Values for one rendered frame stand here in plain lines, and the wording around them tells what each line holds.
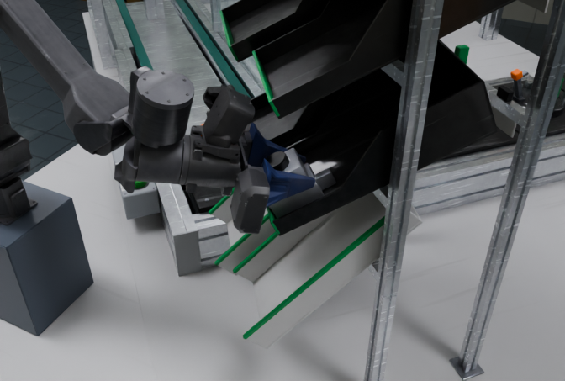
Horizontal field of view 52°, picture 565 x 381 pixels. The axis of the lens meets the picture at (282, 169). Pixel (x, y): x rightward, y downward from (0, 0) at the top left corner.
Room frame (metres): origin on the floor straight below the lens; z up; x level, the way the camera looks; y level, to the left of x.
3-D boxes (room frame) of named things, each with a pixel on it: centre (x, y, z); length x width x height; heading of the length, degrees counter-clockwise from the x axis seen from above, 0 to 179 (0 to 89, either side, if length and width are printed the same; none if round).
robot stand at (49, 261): (0.74, 0.44, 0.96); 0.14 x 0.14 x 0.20; 64
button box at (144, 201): (1.01, 0.32, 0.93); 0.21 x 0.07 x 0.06; 20
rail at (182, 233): (1.21, 0.32, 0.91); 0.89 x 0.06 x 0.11; 20
